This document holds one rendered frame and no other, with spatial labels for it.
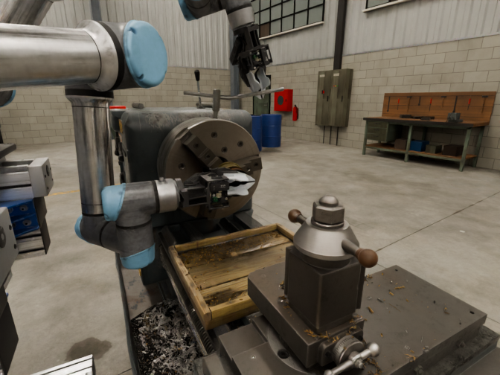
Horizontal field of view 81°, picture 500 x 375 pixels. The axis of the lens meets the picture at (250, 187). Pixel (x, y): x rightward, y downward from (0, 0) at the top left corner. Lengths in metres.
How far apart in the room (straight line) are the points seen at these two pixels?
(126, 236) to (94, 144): 0.22
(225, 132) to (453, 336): 0.70
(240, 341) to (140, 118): 0.74
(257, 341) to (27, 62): 0.50
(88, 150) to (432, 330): 0.72
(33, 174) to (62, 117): 9.92
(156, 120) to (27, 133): 9.99
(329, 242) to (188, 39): 11.91
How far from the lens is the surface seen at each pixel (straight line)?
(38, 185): 1.01
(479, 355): 0.64
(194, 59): 12.09
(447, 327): 0.56
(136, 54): 0.60
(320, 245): 0.35
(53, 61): 0.54
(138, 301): 1.30
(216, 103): 0.92
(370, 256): 0.33
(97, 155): 0.74
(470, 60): 7.47
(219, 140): 0.89
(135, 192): 0.66
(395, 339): 0.51
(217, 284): 0.72
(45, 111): 10.89
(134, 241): 0.69
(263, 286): 0.47
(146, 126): 0.99
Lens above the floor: 1.29
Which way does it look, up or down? 17 degrees down
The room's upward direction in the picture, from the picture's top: straight up
